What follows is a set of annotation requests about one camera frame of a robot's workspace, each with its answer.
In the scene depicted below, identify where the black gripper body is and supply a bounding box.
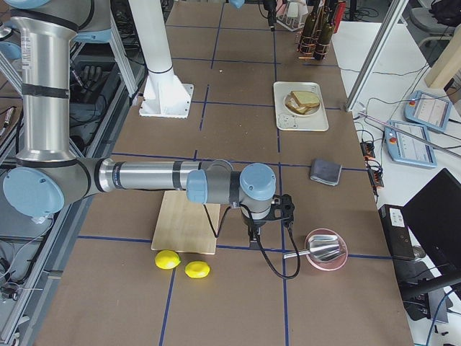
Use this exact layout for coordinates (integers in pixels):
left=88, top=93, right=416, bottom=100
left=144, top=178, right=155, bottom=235
left=262, top=0, right=277, bottom=22
left=240, top=194, right=295, bottom=249

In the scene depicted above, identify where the white round plate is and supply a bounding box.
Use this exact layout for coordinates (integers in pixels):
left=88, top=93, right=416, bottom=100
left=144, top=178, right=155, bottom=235
left=285, top=91, right=320, bottom=116

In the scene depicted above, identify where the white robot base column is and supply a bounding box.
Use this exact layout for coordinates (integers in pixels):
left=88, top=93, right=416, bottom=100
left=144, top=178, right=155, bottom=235
left=129, top=0, right=194, bottom=118

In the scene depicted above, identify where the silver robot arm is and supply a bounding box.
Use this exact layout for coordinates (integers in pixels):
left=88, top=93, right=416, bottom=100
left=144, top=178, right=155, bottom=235
left=227, top=0, right=278, bottom=32
left=3, top=1, right=295, bottom=249

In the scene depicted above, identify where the white bear tray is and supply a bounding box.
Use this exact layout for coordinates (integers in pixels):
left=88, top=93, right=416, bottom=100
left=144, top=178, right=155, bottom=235
left=273, top=81, right=328, bottom=132

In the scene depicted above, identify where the dark green wine bottle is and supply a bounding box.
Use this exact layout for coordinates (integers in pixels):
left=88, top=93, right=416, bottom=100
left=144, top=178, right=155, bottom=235
left=299, top=0, right=323, bottom=56

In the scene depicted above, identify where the metal scoop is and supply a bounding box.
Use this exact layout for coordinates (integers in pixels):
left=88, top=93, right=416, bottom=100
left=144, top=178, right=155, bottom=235
left=283, top=234, right=344, bottom=262

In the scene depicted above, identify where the grey folded cloth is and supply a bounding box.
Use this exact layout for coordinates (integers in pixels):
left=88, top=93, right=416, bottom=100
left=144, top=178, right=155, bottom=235
left=310, top=159, right=342, bottom=186

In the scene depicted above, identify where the pink bowl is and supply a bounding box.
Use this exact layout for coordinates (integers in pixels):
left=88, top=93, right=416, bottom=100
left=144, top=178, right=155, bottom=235
left=305, top=229, right=348, bottom=271

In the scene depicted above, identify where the orange terminal block strip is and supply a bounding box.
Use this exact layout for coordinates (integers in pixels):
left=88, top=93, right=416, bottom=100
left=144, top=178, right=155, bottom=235
left=360, top=141, right=384, bottom=191

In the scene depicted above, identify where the wooden cutting board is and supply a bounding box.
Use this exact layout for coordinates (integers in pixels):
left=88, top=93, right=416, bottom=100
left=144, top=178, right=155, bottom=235
left=151, top=191, right=220, bottom=254

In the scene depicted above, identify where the right yellow lemon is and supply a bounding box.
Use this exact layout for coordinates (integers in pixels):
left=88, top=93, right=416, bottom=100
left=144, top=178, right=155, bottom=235
left=184, top=261, right=210, bottom=279

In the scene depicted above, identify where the yellow lemon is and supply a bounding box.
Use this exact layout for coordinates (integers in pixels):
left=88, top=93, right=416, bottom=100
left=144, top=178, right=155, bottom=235
left=184, top=261, right=210, bottom=279
left=154, top=249, right=181, bottom=270

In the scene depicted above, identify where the black computer box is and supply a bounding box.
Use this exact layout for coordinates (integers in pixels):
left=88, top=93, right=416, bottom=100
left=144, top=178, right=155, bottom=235
left=378, top=204, right=415, bottom=261

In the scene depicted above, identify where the left yellow lemon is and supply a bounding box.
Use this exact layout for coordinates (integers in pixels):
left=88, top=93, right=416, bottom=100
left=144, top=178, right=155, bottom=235
left=154, top=249, right=181, bottom=270

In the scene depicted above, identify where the near blue teach pendant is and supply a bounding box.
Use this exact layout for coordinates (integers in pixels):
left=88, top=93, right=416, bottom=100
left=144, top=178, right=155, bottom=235
left=385, top=120, right=437, bottom=169

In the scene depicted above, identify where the blue teach pendant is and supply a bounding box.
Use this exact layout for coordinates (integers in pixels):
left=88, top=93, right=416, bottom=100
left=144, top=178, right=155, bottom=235
left=404, top=90, right=452, bottom=133
left=385, top=120, right=437, bottom=169

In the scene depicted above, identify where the black monitor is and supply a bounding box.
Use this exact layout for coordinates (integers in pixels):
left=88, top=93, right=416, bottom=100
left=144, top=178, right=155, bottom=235
left=403, top=168, right=460, bottom=272

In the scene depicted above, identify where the far blue teach pendant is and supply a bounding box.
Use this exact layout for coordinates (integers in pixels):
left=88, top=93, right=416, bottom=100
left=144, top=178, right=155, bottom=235
left=404, top=90, right=452, bottom=133

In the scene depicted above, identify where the pink grabber stick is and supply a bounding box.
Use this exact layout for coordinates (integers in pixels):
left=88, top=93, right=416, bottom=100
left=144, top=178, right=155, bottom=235
left=357, top=111, right=461, bottom=159

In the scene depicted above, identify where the white wire cup rack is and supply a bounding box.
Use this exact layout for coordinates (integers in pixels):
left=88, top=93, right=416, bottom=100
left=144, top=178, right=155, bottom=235
left=276, top=0, right=308, bottom=32

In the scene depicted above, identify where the copper wire bottle rack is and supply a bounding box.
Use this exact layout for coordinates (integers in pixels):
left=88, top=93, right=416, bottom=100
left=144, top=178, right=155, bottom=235
left=297, top=30, right=330, bottom=61

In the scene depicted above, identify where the aluminium frame post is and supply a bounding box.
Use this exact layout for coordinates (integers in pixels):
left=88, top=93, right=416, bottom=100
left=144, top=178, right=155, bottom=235
left=345, top=0, right=409, bottom=112

